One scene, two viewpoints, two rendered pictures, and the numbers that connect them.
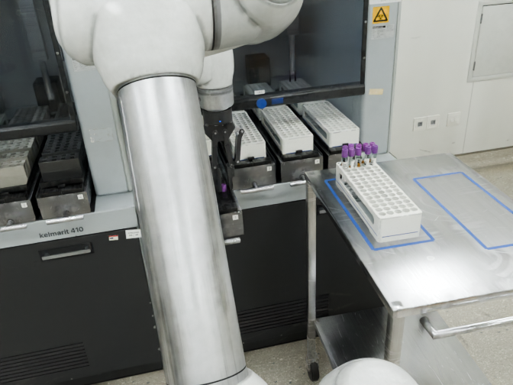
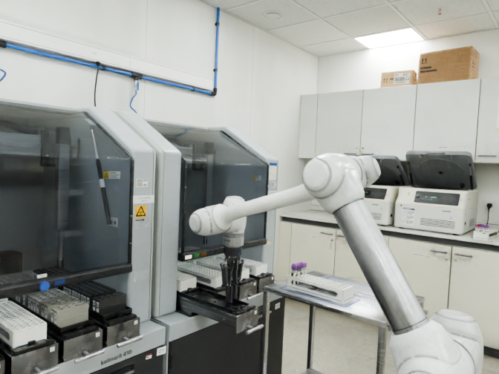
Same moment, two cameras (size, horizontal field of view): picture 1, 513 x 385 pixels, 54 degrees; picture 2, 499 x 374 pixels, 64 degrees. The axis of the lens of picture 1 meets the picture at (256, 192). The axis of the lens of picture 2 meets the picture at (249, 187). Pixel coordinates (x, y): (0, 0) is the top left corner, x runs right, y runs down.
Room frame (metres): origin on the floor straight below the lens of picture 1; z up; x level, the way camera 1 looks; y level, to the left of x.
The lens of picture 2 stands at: (-0.10, 1.12, 1.39)
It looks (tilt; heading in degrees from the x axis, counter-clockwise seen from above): 3 degrees down; 320
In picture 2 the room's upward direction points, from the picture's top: 2 degrees clockwise
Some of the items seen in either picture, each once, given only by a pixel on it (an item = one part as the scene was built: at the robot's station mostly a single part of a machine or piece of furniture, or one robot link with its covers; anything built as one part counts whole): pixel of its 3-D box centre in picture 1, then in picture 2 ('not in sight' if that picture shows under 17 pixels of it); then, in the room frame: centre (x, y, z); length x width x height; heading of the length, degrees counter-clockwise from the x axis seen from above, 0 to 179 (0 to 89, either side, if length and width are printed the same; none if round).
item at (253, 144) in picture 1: (240, 136); (200, 275); (1.56, 0.04, 0.83); 0.30 x 0.10 x 0.06; 11
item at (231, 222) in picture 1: (201, 172); (193, 299); (1.42, 0.17, 0.78); 0.73 x 0.14 x 0.09; 11
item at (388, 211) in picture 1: (374, 195); (318, 287); (1.08, -0.29, 0.85); 0.30 x 0.10 x 0.06; 9
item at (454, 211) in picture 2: not in sight; (437, 190); (1.59, -2.45, 1.24); 0.62 x 0.56 x 0.69; 102
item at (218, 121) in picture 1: (218, 123); (232, 256); (1.24, 0.09, 1.00); 0.08 x 0.07 x 0.09; 101
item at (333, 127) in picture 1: (328, 124); (240, 266); (1.62, -0.26, 0.83); 0.30 x 0.10 x 0.06; 11
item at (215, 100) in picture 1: (215, 96); (233, 239); (1.24, 0.09, 1.07); 0.09 x 0.09 x 0.06
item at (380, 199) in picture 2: not in sight; (374, 188); (2.16, -2.34, 1.22); 0.62 x 0.56 x 0.64; 99
